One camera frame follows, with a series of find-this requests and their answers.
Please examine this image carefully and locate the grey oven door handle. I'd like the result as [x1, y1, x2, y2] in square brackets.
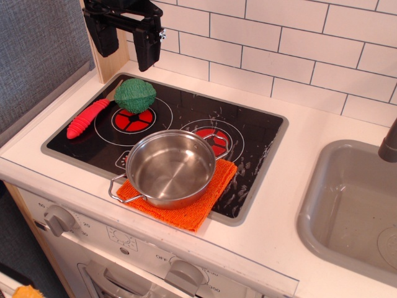
[84, 261, 176, 297]

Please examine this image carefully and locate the grey right oven knob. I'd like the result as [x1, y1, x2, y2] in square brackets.
[164, 260, 204, 297]

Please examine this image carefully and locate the wooden side post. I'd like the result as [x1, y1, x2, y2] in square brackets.
[79, 0, 130, 84]

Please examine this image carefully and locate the grey toy sink basin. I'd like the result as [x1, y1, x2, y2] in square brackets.
[297, 140, 396, 287]

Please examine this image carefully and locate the grey left oven knob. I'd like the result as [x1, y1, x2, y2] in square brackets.
[44, 205, 76, 237]

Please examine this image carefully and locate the red ribbed toy vegetable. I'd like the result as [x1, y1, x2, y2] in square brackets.
[66, 99, 110, 140]

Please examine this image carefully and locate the black toy stovetop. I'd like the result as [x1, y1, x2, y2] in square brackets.
[42, 83, 288, 226]

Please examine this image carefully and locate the grey faucet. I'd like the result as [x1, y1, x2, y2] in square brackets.
[378, 119, 397, 163]

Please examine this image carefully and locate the grey oven knob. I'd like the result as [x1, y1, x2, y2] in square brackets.
[164, 260, 204, 297]
[44, 205, 76, 237]

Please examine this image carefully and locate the green toy cabbage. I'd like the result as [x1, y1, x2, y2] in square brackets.
[114, 78, 156, 114]

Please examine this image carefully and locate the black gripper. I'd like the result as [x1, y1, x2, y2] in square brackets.
[83, 1, 166, 72]

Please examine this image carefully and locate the yellow object at corner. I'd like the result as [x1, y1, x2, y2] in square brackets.
[12, 285, 44, 298]

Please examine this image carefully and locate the stainless steel pot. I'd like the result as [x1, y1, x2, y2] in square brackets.
[109, 129, 230, 210]

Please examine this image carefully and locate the orange folded cloth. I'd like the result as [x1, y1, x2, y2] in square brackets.
[127, 160, 238, 232]

